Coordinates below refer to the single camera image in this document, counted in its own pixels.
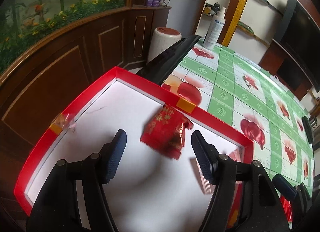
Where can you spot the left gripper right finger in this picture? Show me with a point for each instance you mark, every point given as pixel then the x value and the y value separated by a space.
pixel 260 207

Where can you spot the black remote control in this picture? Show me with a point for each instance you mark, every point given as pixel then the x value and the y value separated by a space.
pixel 308 129

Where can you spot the small red candy packet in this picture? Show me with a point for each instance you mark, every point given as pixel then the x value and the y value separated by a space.
pixel 165 132

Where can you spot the white spray bottle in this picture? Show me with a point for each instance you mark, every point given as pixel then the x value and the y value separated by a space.
pixel 216 25

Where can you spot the black television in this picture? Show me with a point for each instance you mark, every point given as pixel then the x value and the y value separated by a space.
pixel 298 34

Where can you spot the wooden cabinet ledge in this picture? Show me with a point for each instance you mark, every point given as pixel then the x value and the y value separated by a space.
pixel 48 76

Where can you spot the red tray box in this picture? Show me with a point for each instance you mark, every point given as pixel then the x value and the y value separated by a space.
pixel 149 192

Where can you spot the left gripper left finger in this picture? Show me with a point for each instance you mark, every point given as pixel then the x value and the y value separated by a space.
pixel 56 207

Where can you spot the long red snack pack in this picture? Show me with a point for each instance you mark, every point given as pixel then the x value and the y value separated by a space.
pixel 287 208

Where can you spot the green fruit tablecloth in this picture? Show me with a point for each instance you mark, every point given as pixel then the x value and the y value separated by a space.
pixel 243 112

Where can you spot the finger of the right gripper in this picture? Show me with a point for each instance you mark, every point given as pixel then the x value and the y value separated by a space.
pixel 284 187

